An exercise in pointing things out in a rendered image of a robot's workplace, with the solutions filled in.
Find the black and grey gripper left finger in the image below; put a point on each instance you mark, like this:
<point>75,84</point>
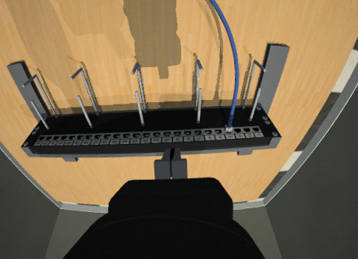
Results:
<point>163,166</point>

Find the blue patch cord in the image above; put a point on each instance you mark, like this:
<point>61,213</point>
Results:
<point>235,57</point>

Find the black patch panel rack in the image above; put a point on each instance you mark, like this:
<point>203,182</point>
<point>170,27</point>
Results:
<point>125,133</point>

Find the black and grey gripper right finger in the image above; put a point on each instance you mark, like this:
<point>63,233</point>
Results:
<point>179,165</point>

